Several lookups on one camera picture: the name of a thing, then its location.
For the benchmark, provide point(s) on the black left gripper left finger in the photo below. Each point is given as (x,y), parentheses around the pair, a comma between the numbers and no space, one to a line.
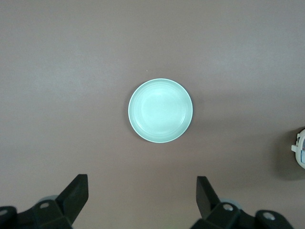
(69,198)

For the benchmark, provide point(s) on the brown table cloth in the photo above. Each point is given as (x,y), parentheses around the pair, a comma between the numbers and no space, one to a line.
(71,71)

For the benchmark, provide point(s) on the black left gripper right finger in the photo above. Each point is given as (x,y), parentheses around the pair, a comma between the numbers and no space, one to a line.
(207,202)

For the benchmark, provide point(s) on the pale green round plate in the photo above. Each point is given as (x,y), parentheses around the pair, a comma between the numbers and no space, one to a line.
(160,111)

